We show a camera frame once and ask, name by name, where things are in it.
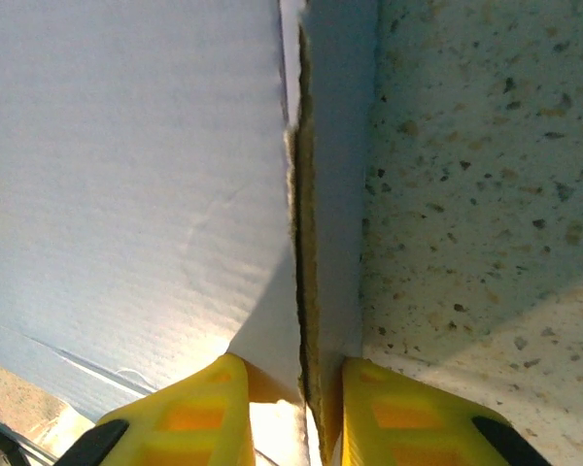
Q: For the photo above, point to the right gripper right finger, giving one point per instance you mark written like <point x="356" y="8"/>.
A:
<point x="408" y="422"/>

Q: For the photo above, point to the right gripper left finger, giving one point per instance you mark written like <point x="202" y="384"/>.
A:
<point x="194" y="417"/>

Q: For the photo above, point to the white paper box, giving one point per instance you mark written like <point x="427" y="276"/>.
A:
<point x="126" y="170"/>

